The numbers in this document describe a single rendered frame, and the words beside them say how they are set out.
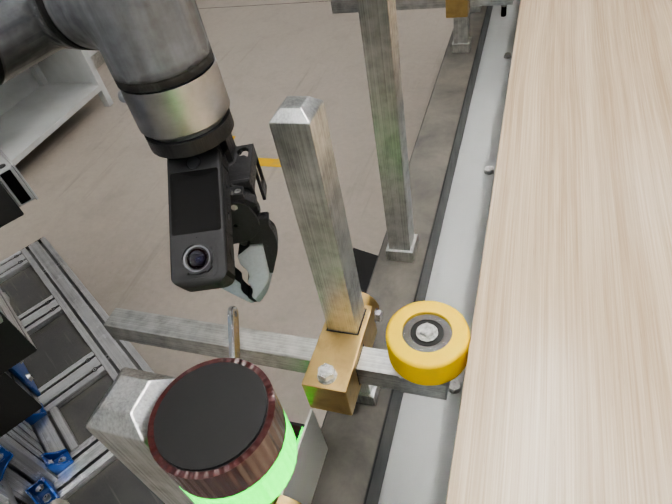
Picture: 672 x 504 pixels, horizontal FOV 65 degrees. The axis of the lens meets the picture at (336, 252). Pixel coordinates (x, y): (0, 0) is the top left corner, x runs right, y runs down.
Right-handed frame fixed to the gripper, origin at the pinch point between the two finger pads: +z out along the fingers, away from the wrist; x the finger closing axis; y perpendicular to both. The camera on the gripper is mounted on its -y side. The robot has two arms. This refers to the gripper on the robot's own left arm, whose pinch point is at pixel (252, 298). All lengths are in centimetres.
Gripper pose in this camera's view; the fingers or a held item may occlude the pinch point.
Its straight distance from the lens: 55.7
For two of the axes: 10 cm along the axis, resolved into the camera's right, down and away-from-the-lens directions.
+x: -9.9, 1.5, 0.7
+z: 1.6, 7.0, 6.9
